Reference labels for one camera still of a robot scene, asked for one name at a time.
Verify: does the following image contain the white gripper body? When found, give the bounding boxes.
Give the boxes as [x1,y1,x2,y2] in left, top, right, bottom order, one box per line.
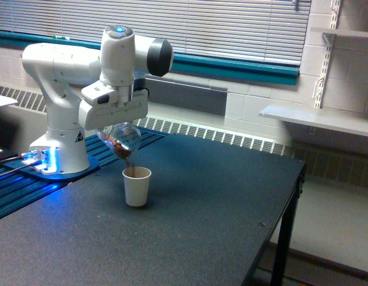
[79,82,148,130]

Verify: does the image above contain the clear plastic cup with nuts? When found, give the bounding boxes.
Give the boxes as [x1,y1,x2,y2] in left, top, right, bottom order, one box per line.
[95,122,141,167]

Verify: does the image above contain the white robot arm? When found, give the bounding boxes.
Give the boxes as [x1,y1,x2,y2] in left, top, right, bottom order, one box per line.
[22,26,174,176]

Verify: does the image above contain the white paper cup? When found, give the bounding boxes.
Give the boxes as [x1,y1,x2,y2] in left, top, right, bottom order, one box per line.
[122,167,151,207]

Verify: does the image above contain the teal window sill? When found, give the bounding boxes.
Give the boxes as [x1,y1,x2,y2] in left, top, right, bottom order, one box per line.
[0,31,299,86]

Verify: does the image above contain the white surface at left edge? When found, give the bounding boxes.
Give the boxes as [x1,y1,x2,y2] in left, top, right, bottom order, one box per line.
[0,95,18,107]

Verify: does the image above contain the blue slotted aluminium rails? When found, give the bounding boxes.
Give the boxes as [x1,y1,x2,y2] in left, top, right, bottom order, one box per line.
[0,123,168,223]

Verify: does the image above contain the white window blinds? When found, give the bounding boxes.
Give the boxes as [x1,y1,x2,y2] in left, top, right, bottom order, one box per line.
[0,1,311,65]

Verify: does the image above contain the black table leg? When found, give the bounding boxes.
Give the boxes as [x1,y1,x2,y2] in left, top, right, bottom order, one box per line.
[270,166,307,286]

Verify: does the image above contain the baseboard radiator vent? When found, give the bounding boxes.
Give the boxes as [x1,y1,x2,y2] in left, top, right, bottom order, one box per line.
[0,84,368,188]

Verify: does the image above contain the black cable at base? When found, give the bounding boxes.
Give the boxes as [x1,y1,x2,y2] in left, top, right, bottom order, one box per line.
[0,154,32,179]

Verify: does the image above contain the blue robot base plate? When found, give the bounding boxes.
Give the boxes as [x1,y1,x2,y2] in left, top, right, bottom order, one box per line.
[19,156,100,182]

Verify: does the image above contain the white shelf bracket rail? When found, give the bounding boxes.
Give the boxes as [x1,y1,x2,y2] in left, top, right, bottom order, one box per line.
[313,0,341,109]

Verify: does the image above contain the white upper wall shelf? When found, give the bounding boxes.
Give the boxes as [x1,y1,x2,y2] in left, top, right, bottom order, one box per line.
[311,27,368,39]

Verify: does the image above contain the white wall shelf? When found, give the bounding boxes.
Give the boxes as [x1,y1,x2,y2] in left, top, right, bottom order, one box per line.
[259,103,368,137]
[311,27,368,39]

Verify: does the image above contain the white lower wall shelf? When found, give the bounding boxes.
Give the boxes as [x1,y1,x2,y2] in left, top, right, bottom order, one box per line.
[259,103,368,137]

